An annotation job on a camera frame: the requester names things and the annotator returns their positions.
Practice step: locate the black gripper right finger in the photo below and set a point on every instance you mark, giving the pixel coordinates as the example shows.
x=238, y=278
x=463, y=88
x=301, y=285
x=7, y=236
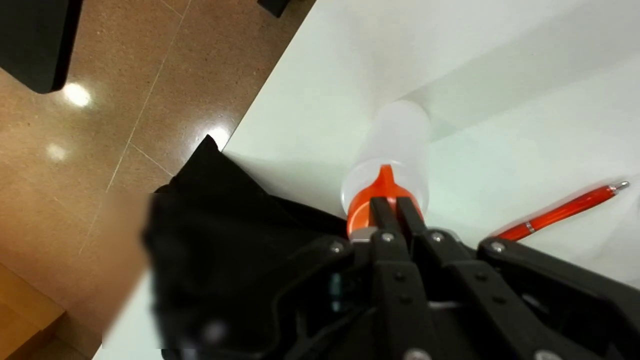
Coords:
x=476, y=312

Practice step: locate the red pen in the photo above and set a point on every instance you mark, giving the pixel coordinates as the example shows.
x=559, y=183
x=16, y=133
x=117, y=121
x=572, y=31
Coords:
x=586, y=200

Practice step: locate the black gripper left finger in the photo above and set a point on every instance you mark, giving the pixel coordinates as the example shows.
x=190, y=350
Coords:
x=404, y=322

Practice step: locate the red squeeze bottle cap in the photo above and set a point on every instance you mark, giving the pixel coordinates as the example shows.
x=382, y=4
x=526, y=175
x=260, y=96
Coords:
x=380, y=197

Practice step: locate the translucent squeeze bottle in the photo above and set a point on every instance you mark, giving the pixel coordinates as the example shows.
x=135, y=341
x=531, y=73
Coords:
x=390, y=164

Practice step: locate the black cloth jacket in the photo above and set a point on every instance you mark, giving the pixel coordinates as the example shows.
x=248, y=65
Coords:
x=210, y=232

